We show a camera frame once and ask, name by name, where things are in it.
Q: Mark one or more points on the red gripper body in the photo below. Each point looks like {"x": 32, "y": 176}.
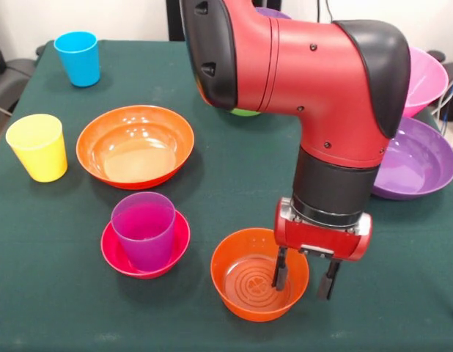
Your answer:
{"x": 318, "y": 238}

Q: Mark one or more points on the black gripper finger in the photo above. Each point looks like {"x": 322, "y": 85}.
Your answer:
{"x": 280, "y": 269}
{"x": 329, "y": 280}

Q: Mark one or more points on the orange small bowl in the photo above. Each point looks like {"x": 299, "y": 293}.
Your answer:
{"x": 226, "y": 271}

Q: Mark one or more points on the purple plastic cup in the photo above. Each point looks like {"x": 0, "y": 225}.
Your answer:
{"x": 146, "y": 249}

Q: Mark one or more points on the red small bowl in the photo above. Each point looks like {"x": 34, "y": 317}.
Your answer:
{"x": 113, "y": 253}

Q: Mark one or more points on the orange wide shallow bowl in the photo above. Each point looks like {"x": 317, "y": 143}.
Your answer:
{"x": 135, "y": 150}

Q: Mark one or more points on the purple rounded deep bowl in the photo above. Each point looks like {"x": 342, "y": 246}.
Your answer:
{"x": 272, "y": 12}

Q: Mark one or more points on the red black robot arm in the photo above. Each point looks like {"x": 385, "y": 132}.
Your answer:
{"x": 314, "y": 73}

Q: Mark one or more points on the dark green table cloth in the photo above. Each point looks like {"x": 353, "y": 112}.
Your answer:
{"x": 322, "y": 311}

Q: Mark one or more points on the purple wide shallow bowl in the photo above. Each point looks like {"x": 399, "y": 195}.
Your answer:
{"x": 413, "y": 165}

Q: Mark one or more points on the green bowl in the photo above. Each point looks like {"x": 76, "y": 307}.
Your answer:
{"x": 245, "y": 113}

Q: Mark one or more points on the pink large bowl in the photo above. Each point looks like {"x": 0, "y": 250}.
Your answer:
{"x": 428, "y": 80}

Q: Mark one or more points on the black rounded object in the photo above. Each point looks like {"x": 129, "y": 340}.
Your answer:
{"x": 436, "y": 55}

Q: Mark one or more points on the yellow plastic cup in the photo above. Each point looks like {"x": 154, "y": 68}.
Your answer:
{"x": 39, "y": 157}

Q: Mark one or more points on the blue plastic cup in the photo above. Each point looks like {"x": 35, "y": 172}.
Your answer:
{"x": 80, "y": 62}

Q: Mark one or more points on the black small knob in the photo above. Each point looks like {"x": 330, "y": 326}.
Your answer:
{"x": 39, "y": 50}

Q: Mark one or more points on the black office chair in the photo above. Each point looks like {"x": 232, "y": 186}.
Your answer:
{"x": 14, "y": 73}

